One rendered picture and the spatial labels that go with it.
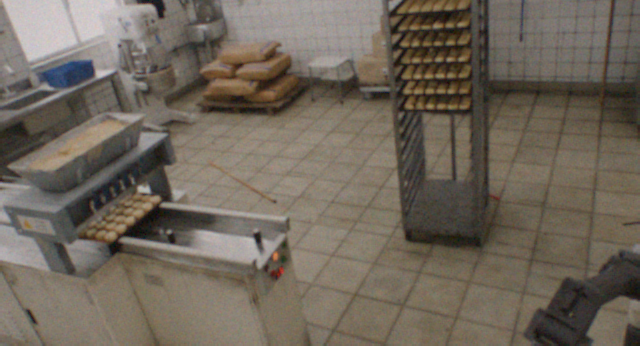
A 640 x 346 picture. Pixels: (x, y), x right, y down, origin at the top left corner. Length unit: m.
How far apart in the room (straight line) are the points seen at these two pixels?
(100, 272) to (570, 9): 4.66
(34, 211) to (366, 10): 4.52
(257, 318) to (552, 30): 4.30
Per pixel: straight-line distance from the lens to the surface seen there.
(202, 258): 2.17
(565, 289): 1.13
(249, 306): 2.19
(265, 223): 2.28
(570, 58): 5.70
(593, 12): 5.58
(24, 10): 6.11
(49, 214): 2.28
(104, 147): 2.43
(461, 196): 3.65
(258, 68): 5.84
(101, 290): 2.48
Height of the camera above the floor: 2.10
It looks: 28 degrees down
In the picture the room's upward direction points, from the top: 10 degrees counter-clockwise
